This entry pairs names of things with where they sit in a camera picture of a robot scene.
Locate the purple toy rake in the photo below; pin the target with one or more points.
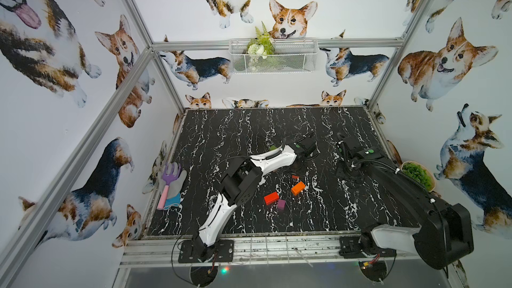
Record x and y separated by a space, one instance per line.
168 182

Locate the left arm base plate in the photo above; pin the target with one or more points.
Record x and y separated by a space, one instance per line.
192 252

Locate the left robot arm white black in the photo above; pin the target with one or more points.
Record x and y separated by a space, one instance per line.
239 183

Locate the purple cube block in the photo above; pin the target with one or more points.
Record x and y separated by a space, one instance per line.
281 204

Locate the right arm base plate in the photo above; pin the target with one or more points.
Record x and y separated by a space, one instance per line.
361 246

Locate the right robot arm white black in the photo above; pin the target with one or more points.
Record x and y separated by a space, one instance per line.
443 235

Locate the orange block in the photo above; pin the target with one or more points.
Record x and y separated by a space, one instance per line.
298 188

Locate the white wire basket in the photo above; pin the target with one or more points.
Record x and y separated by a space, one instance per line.
291 56

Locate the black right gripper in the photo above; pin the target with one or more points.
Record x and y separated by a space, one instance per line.
341 162

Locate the pink pot green plant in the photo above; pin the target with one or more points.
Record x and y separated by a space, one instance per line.
420 174

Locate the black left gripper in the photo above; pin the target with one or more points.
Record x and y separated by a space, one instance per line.
310 146

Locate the artificial fern with flower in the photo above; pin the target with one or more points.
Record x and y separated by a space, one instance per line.
260 48

